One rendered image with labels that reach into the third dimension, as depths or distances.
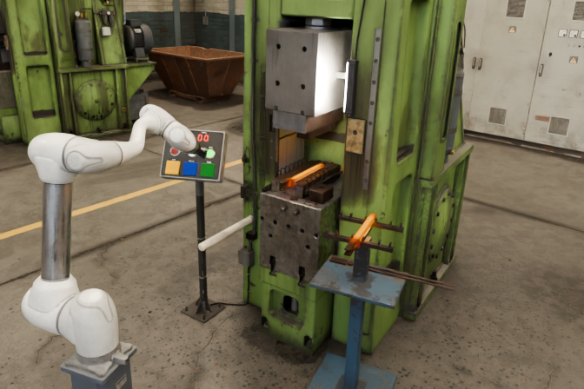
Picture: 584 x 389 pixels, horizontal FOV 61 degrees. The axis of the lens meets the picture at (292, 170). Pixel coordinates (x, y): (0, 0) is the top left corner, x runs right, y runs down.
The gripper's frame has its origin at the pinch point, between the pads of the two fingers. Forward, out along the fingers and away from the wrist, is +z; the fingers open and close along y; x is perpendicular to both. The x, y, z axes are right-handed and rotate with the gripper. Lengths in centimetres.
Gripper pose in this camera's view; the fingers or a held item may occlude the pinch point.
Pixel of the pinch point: (202, 154)
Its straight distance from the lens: 262.3
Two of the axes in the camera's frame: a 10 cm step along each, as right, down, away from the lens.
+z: 1.0, 1.9, 9.8
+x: 1.0, -9.8, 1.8
